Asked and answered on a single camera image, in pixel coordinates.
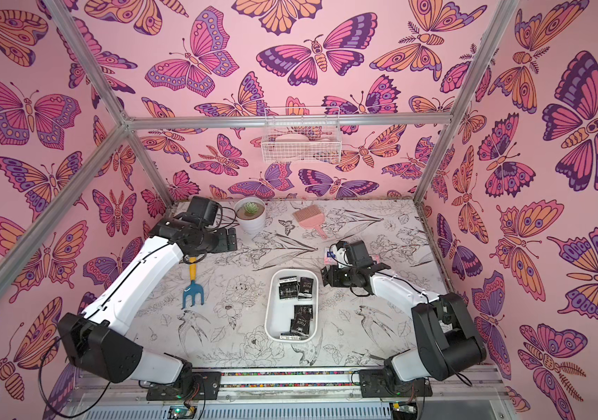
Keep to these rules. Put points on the black sachet top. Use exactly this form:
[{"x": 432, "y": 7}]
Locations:
[{"x": 305, "y": 288}]

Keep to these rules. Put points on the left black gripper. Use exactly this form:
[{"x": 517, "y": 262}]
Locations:
[{"x": 225, "y": 246}]

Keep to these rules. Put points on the white oval storage box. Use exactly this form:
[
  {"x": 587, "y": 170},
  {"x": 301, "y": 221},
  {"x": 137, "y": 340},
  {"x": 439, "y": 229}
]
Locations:
[{"x": 280, "y": 312}]

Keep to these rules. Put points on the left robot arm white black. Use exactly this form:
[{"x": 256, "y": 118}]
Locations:
[{"x": 95, "y": 340}]

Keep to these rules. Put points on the pink dustpan brush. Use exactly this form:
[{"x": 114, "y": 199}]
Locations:
[{"x": 311, "y": 218}]

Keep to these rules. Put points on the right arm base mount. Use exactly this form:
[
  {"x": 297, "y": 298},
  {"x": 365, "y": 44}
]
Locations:
[{"x": 382, "y": 383}]

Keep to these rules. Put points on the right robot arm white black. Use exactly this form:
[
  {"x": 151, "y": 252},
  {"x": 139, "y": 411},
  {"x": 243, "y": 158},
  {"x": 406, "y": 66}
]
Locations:
[{"x": 447, "y": 340}]

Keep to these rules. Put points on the black sachet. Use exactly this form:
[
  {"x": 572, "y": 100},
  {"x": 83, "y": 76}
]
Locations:
[
  {"x": 288, "y": 290},
  {"x": 301, "y": 326},
  {"x": 304, "y": 311},
  {"x": 305, "y": 288}
]

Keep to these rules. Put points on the pink blue floral tissue pack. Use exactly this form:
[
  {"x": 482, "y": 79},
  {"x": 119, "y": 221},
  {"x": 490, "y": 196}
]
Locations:
[{"x": 328, "y": 260}]

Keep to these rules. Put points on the blue garden fork yellow handle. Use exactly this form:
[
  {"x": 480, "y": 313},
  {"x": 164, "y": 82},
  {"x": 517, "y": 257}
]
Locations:
[{"x": 193, "y": 294}]

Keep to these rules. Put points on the aluminium rail front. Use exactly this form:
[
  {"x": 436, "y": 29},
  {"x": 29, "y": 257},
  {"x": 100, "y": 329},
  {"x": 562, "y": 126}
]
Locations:
[{"x": 340, "y": 383}]

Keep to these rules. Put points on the white wire wall basket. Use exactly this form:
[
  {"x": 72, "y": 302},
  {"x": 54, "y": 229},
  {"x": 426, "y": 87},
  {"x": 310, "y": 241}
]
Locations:
[{"x": 299, "y": 134}]

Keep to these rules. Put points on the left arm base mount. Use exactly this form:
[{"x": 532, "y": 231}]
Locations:
[{"x": 190, "y": 386}]

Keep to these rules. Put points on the white pot with succulent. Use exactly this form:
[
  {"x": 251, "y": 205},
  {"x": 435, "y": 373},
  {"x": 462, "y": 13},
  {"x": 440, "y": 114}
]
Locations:
[{"x": 251, "y": 215}]

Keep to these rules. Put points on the black sachet lower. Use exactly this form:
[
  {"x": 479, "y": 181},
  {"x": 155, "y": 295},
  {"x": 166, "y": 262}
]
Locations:
[{"x": 304, "y": 311}]

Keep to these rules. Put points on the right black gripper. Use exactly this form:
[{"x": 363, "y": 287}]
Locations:
[{"x": 336, "y": 276}]

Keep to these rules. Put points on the black sachet bottom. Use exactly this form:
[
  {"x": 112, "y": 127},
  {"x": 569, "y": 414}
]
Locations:
[{"x": 301, "y": 326}]

